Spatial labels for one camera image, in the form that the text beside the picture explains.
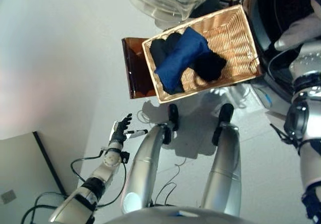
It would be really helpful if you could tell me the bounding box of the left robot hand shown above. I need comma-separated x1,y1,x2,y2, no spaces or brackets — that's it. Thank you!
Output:
109,113,149,146

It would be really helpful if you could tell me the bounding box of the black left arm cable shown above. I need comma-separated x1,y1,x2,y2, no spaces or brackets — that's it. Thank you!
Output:
21,151,127,224

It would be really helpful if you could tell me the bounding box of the black tether cable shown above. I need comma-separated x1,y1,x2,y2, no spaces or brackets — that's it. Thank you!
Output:
149,181,178,207

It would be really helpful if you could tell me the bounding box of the white panel with black edge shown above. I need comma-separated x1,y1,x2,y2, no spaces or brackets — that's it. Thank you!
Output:
0,131,68,224

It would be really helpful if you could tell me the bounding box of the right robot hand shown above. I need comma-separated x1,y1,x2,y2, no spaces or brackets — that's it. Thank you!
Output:
274,11,321,52

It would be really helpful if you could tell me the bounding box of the white floor cable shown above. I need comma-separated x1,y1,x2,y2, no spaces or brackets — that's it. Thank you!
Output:
136,109,151,125

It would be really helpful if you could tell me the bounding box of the black fuzzy garment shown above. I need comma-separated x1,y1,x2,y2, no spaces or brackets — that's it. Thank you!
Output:
189,52,228,83

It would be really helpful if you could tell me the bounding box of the left silver robot leg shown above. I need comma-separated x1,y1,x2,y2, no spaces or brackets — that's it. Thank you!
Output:
121,103,180,214

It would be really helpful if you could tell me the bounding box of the wicker laundry basket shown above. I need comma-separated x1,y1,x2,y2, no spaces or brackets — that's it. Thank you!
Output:
141,4,263,104

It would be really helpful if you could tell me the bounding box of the blue garment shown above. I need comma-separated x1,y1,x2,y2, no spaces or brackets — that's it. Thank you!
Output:
154,27,210,95

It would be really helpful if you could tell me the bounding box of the black cloth garment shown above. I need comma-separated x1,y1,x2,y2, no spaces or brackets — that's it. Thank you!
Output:
149,32,184,66

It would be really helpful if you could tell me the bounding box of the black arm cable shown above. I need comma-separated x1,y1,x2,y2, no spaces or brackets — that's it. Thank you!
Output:
21,151,127,224
266,53,291,84

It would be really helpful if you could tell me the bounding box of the grey square plate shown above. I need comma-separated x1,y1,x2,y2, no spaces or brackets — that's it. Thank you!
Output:
1,189,18,205

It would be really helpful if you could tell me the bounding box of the silver washing machine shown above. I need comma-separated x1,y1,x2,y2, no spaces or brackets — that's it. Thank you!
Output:
240,0,321,109

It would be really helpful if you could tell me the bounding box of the round glass washer door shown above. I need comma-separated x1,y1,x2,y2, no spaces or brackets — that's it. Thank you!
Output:
124,0,245,31

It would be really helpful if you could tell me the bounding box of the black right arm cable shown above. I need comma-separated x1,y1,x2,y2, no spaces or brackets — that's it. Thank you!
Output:
266,53,291,84

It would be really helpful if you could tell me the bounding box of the silver robot torso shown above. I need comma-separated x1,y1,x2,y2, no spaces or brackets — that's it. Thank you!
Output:
105,205,259,224

